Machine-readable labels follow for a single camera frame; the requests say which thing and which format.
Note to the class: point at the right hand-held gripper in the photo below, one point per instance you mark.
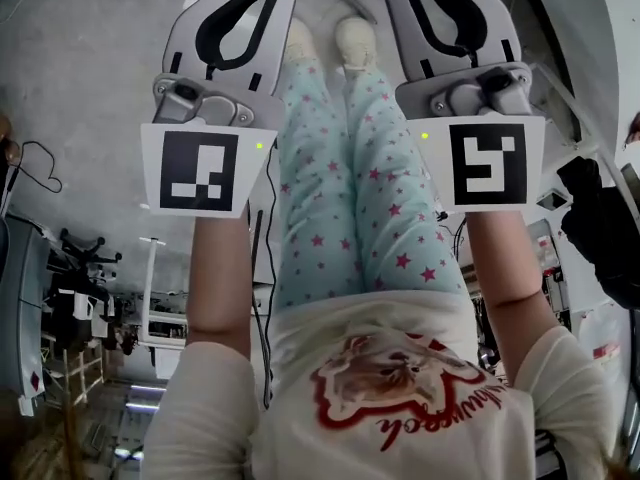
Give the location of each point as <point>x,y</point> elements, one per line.
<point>490,168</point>

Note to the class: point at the black office chair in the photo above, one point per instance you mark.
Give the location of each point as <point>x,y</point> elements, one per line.
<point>82,250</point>

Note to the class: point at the person's left forearm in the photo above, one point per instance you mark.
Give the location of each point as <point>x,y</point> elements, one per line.
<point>217,278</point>

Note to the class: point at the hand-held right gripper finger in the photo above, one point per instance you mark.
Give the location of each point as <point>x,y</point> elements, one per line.
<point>397,18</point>

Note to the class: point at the person's right forearm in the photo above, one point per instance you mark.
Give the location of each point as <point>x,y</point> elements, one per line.
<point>505,278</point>

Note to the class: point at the cream shoe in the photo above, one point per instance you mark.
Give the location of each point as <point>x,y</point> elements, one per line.
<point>300,38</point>
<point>356,40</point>

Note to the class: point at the clear plastic bag red label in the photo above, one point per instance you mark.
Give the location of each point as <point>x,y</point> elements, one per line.
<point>605,343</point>

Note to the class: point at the cream printed shirt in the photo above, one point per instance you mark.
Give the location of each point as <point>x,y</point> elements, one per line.
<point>400,418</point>

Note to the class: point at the light blue star print trousers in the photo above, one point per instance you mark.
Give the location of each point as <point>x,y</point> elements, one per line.
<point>325,193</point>

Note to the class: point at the white desk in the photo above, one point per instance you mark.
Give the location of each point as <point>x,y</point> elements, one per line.
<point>152,288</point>

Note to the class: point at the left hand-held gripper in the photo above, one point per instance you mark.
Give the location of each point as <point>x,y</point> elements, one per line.
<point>200,168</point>

